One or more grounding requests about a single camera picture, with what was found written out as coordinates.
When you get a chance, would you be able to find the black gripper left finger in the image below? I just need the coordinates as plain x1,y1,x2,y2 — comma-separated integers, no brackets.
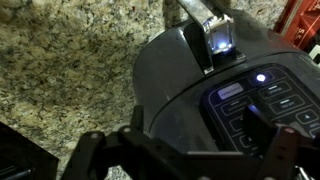
61,104,188,180

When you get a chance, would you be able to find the black red food bag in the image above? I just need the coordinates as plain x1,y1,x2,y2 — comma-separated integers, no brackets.
273,0,320,51

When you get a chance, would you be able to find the black electric stove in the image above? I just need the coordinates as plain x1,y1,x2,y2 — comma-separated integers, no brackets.
0,121,60,180

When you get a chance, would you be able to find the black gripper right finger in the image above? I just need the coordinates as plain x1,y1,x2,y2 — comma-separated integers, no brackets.
244,104,320,180

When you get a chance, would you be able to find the black air fryer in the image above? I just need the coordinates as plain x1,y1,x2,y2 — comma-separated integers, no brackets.
132,0,320,161

